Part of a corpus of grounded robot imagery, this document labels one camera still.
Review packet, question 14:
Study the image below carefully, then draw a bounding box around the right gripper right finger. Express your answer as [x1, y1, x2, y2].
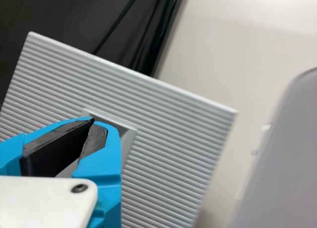
[71, 123, 122, 228]

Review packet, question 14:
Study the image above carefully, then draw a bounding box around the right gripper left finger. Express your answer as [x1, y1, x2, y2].
[0, 116, 96, 177]

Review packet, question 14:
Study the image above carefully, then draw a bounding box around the incubator door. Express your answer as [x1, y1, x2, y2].
[0, 31, 239, 228]

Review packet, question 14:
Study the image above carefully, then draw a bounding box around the white box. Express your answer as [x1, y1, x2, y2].
[210, 66, 317, 228]

